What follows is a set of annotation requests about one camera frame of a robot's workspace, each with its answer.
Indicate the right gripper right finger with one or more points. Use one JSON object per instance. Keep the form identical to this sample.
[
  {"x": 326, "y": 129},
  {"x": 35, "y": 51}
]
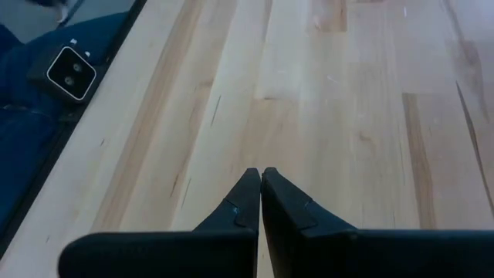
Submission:
[{"x": 366, "y": 255}]

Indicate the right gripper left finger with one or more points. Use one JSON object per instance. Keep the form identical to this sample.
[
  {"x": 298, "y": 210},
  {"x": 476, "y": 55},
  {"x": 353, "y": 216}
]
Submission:
[{"x": 166, "y": 255}]

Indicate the black two-lens camera box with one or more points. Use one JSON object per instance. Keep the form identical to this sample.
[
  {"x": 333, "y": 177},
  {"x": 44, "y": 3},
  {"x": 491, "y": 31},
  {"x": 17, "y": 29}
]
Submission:
[{"x": 71, "y": 73}]

